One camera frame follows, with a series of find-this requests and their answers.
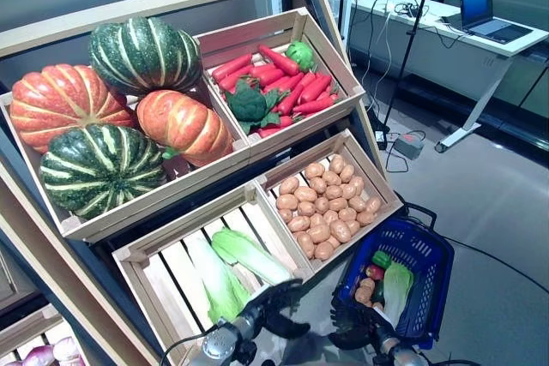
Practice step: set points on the open grey laptop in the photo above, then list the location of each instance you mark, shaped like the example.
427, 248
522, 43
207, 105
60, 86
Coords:
484, 14

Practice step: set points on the green bell pepper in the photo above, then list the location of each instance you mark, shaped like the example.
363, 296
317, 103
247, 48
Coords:
381, 259

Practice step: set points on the red carrot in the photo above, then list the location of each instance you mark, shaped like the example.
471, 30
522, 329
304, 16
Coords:
293, 82
262, 69
278, 84
329, 94
315, 88
279, 59
231, 67
274, 127
271, 77
296, 95
236, 78
315, 106

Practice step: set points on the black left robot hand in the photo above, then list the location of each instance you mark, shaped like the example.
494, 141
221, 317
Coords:
274, 304

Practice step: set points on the orange striped pumpkin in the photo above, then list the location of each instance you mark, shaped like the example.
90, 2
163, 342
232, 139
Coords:
184, 126
60, 102

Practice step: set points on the white standing desk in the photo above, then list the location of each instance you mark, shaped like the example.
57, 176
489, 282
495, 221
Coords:
463, 40

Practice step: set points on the red apple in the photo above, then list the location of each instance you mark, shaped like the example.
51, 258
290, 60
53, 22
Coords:
374, 272

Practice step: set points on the purple onion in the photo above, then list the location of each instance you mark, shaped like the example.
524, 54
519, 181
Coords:
66, 349
38, 355

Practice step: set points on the grey power adapter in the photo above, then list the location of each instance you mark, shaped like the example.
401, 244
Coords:
409, 145

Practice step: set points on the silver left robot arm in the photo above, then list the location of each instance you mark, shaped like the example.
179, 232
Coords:
221, 344

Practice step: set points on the dark green cucumber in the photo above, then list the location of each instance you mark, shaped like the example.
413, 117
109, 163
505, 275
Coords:
378, 292

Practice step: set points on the wooden display shelf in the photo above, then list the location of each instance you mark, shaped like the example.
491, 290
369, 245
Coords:
330, 19

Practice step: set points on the large wooden crate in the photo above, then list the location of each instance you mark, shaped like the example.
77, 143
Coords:
128, 211

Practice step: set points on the dark green broccoli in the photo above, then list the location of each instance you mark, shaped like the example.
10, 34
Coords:
249, 104

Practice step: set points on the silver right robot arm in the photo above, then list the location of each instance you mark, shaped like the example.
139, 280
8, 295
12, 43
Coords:
403, 355

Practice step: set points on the black tripod pole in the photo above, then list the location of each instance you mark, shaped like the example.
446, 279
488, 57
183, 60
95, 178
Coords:
412, 36

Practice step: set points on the blue plastic shopping basket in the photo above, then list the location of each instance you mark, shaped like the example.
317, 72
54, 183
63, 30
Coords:
424, 263

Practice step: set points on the napa cabbage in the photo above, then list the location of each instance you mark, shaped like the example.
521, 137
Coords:
396, 289
214, 280
253, 254

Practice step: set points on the brown potato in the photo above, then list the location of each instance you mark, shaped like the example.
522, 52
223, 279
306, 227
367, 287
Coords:
365, 291
338, 204
333, 241
377, 306
306, 208
305, 194
298, 223
285, 215
314, 170
340, 231
289, 185
318, 185
333, 191
373, 205
331, 178
323, 250
357, 185
305, 244
330, 216
318, 234
347, 214
346, 173
317, 221
348, 190
365, 217
287, 202
352, 227
337, 163
357, 204
321, 204

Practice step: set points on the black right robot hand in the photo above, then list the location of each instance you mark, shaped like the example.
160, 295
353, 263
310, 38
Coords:
360, 327

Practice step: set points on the green striped pumpkin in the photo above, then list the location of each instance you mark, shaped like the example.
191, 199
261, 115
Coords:
100, 169
143, 55

